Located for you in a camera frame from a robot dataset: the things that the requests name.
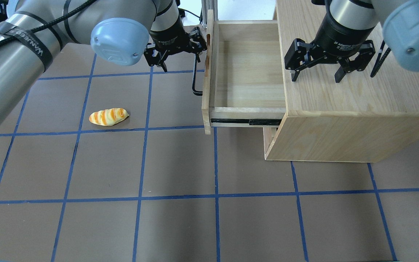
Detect black drawer handle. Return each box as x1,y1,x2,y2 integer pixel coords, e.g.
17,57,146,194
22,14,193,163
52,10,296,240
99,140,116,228
191,57,203,96

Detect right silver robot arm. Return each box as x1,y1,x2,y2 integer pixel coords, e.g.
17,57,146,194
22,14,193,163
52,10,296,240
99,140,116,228
284,0,419,83

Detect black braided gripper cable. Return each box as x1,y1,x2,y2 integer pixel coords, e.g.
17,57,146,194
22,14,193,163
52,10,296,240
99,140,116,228
0,0,97,62

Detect wooden drawer cabinet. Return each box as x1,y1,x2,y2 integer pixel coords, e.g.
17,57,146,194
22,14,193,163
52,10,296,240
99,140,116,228
263,0,419,163

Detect wooden drawer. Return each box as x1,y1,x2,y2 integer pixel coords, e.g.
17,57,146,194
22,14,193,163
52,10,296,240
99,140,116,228
201,9,286,135

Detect toy bread loaf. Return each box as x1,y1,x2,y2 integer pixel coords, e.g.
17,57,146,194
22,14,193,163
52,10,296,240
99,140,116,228
88,108,129,126

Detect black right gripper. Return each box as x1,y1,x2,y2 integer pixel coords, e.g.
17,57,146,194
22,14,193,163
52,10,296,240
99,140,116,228
284,13,376,83

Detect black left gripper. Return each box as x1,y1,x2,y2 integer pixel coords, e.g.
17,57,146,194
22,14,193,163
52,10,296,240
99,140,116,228
144,15,207,72

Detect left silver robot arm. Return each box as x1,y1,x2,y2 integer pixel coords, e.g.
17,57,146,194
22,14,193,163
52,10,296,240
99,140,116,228
0,0,210,125

